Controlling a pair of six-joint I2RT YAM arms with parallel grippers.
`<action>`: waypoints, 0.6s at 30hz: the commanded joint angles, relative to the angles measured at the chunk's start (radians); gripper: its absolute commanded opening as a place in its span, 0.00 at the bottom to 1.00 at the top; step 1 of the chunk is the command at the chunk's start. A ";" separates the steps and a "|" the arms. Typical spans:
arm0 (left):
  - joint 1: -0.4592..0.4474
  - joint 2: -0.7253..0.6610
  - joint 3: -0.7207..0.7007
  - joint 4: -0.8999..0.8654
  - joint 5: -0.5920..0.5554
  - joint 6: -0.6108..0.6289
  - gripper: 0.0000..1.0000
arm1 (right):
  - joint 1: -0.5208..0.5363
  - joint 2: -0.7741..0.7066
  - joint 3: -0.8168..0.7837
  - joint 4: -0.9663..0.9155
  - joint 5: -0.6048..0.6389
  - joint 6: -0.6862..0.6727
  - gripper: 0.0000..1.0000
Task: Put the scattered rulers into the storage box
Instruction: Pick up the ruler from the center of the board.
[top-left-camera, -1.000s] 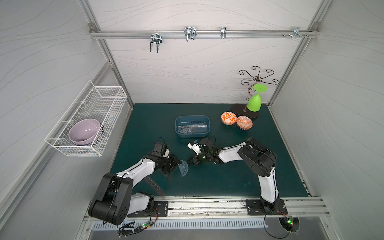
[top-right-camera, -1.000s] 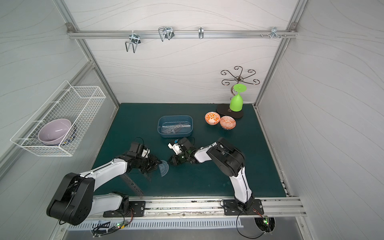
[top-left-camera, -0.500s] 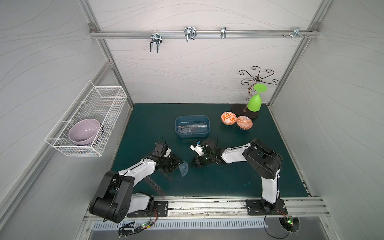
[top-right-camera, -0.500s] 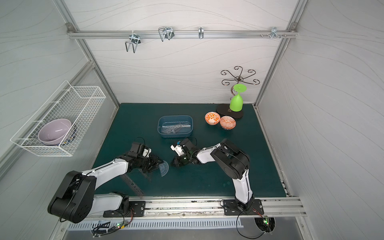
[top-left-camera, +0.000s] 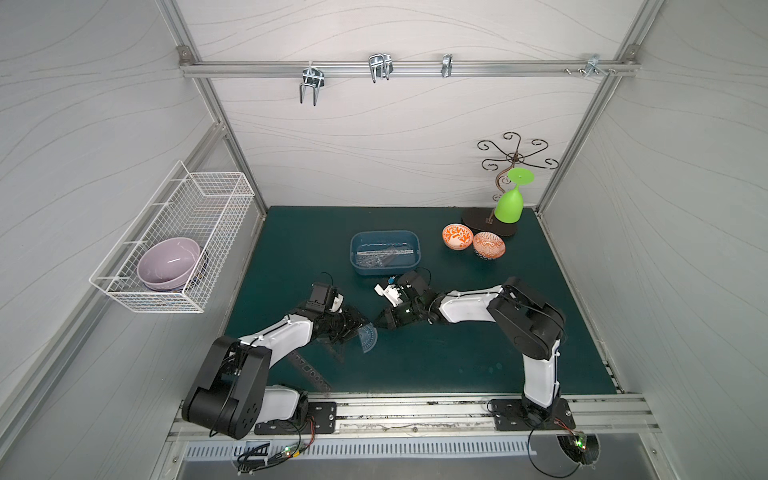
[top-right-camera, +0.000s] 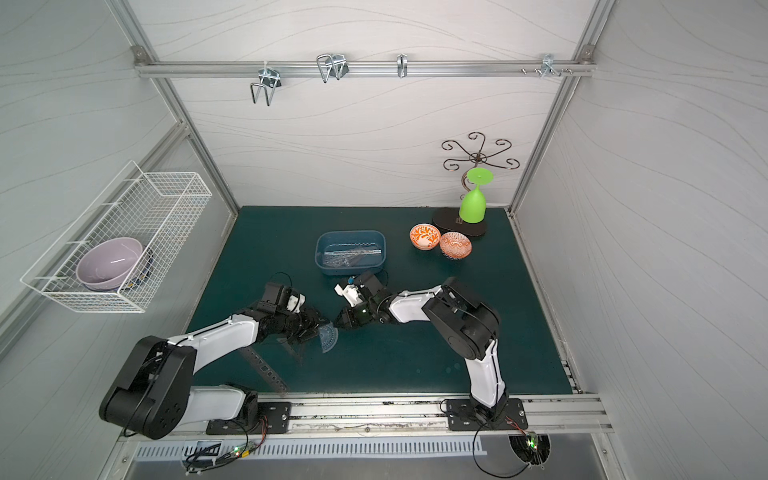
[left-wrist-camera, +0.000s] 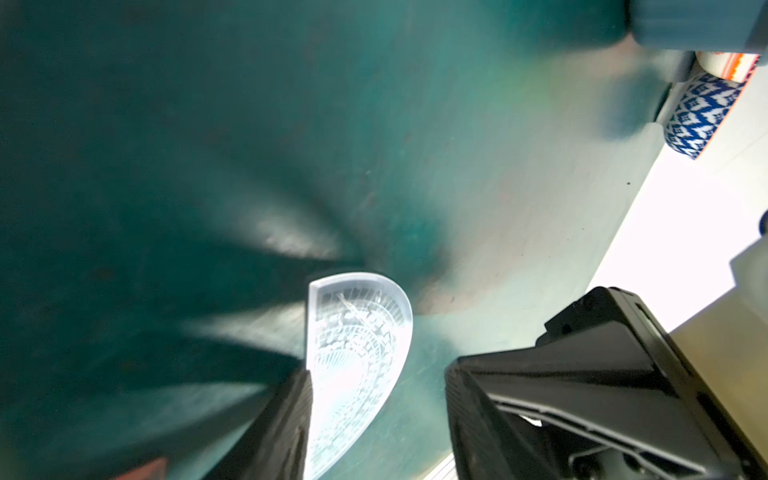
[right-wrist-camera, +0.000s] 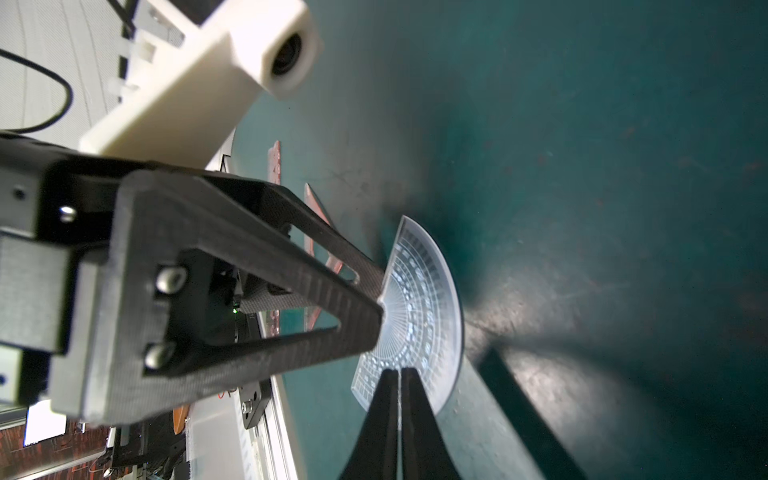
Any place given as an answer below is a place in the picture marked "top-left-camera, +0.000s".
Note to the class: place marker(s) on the metal double hook left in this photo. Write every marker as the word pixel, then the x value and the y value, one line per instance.
pixel 312 81

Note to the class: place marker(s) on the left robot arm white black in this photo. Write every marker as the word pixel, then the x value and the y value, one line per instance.
pixel 231 394

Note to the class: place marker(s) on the white wire basket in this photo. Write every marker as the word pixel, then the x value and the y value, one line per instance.
pixel 208 207

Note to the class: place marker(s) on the aluminium top rail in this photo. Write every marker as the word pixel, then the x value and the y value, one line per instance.
pixel 402 69

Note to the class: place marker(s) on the orange patterned bowl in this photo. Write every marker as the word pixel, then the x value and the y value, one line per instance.
pixel 457 236
pixel 488 245

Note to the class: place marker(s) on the metal hook right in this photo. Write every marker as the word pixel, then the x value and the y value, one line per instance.
pixel 592 68

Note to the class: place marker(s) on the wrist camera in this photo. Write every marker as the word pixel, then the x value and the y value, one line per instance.
pixel 402 289
pixel 324 296

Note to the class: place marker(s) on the metal double hook centre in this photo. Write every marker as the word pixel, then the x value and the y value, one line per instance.
pixel 380 66

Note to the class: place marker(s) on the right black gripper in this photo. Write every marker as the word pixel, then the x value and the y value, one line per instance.
pixel 398 309

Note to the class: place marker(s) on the green table mat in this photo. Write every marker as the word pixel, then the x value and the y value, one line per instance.
pixel 296 244

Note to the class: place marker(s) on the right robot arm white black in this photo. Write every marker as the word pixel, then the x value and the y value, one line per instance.
pixel 529 321

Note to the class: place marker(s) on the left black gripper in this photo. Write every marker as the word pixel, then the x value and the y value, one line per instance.
pixel 342 327

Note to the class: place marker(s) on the long thin clear ruler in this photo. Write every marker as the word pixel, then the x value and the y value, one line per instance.
pixel 385 252

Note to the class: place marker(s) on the black metal cup stand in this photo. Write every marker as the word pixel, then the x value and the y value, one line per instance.
pixel 480 219

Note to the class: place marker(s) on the orange patterned bowl right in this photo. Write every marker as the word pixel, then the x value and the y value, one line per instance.
pixel 488 245

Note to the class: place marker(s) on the metal double hook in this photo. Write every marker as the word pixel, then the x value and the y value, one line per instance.
pixel 380 66
pixel 312 81

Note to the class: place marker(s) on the green plastic goblet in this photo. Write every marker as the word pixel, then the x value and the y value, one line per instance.
pixel 510 204

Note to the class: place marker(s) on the purple bowl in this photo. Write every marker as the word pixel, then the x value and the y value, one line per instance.
pixel 169 264

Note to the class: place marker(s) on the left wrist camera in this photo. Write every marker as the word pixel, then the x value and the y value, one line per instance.
pixel 324 296

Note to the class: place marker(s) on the clear stencil template ruler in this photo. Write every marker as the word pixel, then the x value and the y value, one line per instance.
pixel 381 262

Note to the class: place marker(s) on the small clear triangle ruler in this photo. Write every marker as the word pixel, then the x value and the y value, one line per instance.
pixel 337 352

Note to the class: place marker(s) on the blue plastic storage box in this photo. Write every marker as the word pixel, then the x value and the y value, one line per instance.
pixel 382 239

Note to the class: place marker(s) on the metal single hook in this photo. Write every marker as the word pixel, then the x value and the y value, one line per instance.
pixel 446 66

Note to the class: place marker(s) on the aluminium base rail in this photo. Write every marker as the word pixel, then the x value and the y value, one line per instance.
pixel 367 415

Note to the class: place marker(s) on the blue semicircle protractor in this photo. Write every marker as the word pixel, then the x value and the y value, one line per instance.
pixel 368 337

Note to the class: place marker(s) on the white slotted cable duct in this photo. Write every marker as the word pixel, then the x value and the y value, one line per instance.
pixel 367 448

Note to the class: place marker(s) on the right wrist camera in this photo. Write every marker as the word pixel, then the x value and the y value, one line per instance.
pixel 402 289

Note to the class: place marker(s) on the dark straight stencil ruler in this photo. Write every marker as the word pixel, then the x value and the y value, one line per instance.
pixel 308 372

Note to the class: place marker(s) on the orange patterned bowl left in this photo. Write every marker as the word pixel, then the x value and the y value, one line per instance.
pixel 457 236

